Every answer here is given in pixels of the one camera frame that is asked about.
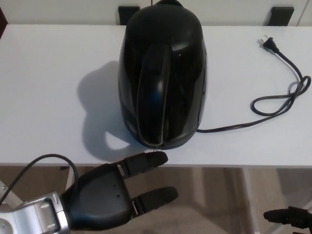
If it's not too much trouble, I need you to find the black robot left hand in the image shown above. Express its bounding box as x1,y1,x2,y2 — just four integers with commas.
60,151,179,231

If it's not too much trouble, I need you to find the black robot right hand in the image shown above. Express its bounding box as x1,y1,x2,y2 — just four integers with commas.
263,206,312,231

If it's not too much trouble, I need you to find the black electric kettle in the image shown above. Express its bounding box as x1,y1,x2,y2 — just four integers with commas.
117,0,207,150

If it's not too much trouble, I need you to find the white cabinet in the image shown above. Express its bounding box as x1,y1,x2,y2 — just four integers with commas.
0,0,312,26

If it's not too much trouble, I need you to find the dark red board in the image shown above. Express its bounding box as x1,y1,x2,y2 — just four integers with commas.
0,6,7,40

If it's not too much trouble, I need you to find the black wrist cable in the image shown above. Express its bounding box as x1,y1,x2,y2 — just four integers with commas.
0,153,78,205

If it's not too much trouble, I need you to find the white metal-frame table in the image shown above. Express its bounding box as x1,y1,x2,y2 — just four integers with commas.
0,23,312,234

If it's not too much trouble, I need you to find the black power cord with plug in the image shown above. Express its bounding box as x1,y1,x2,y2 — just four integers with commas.
196,36,312,134

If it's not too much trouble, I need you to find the black cabinet handle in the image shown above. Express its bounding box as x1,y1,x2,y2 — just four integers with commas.
269,6,294,26
118,6,141,26

